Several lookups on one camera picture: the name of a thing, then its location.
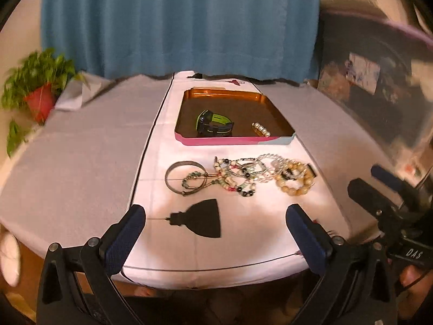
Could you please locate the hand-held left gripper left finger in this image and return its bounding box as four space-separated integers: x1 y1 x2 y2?
37 204 147 325

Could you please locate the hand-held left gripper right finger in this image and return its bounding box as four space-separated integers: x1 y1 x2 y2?
286 204 400 325

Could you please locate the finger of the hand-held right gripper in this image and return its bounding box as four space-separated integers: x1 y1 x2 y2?
348 178 401 219
370 164 411 193

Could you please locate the tan bead bracelet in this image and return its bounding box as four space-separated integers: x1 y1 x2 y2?
275 162 316 196

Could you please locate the green and pink bead bracelet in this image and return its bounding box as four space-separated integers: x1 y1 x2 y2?
216 176 259 199

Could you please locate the metal bangle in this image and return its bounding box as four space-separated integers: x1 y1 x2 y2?
165 161 207 197

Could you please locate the dark green bead bracelet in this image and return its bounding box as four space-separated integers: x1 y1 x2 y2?
182 171 208 191

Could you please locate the clear crystal bead bracelet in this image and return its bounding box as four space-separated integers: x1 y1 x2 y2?
255 153 289 182

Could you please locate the pink-edged metal tray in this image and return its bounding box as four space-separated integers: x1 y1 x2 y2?
175 89 297 147

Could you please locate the person's right hand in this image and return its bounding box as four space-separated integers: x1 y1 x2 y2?
398 264 433 300

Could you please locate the white printed mat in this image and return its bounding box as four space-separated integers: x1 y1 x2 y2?
121 71 352 291

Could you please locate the clear plastic storage bin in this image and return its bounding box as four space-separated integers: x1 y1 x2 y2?
317 9 433 185

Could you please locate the white blurry object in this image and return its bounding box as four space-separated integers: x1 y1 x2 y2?
0 233 21 287

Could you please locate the green and black watch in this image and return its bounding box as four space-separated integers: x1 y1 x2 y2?
196 109 235 137

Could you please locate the red plant pot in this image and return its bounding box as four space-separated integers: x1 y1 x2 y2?
24 83 57 124

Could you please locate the green leafy plant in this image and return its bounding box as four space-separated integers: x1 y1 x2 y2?
1 48 87 159

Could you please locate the blue curtain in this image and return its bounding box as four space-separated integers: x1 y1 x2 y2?
41 0 322 81

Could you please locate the pearl bead bracelet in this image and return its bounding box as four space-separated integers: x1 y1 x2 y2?
252 122 270 138

